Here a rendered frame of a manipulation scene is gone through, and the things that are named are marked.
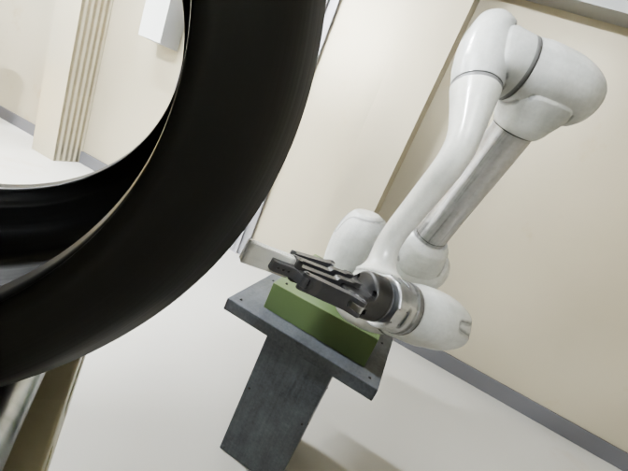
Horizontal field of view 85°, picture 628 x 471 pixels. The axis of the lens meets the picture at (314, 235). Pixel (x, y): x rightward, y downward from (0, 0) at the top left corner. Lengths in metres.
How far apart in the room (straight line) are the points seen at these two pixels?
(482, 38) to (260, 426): 1.30
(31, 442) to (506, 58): 0.89
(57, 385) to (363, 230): 0.81
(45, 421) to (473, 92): 0.79
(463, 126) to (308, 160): 2.06
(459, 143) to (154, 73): 3.16
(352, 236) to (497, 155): 0.43
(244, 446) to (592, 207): 2.31
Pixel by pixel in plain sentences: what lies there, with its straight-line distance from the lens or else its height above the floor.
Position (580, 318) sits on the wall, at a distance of 2.83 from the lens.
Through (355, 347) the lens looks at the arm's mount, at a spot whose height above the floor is 0.69.
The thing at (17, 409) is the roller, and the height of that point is 0.91.
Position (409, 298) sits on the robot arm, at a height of 1.02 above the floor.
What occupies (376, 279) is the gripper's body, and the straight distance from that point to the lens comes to 0.53.
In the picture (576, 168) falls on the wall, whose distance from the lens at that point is 2.66.
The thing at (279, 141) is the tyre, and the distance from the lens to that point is 0.25.
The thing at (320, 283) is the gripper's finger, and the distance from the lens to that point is 0.45.
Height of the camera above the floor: 1.20
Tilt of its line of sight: 16 degrees down
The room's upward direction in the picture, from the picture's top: 23 degrees clockwise
